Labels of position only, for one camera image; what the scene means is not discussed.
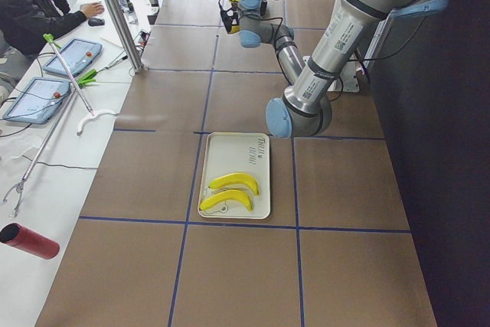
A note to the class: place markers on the upper teach pendant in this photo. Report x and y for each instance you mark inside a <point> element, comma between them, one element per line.
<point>78,54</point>

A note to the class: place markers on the black computer mouse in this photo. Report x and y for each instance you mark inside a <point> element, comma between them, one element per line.
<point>96,22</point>

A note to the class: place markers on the person in black jacket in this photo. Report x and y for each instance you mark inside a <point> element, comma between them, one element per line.
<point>25,22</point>

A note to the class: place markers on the teach pendant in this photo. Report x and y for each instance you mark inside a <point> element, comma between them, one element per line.
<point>78,54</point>
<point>38,101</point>

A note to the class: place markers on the aluminium frame post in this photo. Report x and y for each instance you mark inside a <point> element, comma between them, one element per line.
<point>124,34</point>

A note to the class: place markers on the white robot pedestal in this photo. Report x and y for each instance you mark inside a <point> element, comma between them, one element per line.
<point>346,80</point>

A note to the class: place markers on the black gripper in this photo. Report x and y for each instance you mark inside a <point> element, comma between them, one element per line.
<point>228,21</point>

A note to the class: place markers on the red bottle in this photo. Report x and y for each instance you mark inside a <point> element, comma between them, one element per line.
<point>27,240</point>

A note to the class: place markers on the lower teach pendant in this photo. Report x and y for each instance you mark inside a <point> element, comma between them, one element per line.
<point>38,101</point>

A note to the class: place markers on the white bear tray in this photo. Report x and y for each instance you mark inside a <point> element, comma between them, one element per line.
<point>230,152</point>

